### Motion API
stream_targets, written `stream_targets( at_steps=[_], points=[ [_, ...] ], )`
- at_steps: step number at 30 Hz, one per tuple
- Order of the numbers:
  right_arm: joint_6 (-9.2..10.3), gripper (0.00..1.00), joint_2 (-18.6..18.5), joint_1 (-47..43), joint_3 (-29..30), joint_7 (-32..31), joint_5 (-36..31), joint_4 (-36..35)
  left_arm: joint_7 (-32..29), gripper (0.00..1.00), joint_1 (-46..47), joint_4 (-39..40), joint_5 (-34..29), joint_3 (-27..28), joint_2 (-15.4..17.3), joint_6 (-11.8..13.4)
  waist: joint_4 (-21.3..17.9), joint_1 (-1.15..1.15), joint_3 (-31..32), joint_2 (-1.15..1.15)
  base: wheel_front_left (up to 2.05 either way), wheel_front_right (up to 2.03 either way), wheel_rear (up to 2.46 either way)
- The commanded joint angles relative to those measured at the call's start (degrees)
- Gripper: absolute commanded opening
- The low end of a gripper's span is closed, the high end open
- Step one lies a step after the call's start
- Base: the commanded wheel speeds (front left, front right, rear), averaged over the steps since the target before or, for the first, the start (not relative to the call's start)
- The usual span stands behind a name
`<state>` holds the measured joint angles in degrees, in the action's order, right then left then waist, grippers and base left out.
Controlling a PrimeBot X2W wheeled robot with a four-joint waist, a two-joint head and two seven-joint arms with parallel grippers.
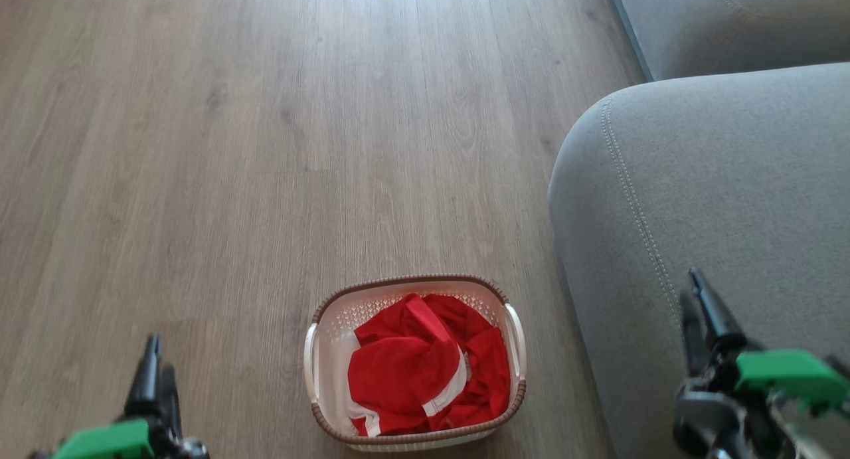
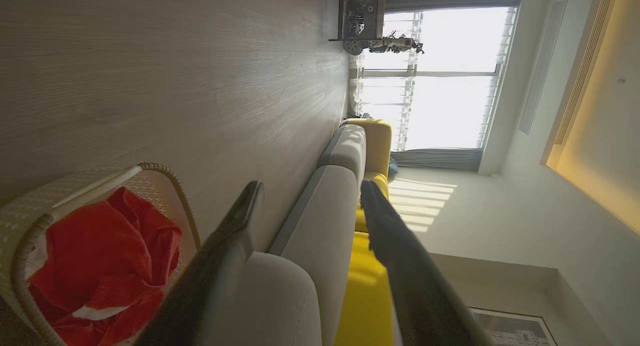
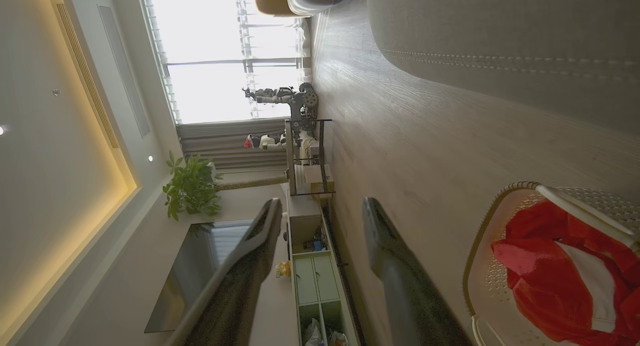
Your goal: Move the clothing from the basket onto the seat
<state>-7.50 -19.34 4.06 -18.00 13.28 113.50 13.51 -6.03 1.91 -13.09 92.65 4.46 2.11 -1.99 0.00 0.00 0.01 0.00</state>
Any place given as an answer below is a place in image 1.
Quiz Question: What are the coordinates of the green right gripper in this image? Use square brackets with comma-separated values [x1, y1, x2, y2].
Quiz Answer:
[673, 268, 850, 459]

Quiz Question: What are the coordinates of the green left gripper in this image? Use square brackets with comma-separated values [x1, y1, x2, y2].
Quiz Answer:
[27, 333, 211, 459]

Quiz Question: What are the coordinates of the red garment with white stripes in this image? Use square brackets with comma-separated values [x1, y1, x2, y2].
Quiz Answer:
[343, 294, 469, 438]

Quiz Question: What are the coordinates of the grey fabric sofa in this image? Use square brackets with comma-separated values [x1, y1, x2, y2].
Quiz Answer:
[548, 0, 850, 459]

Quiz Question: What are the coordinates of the white plastic laundry basket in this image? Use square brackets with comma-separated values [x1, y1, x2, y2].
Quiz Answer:
[303, 274, 527, 452]

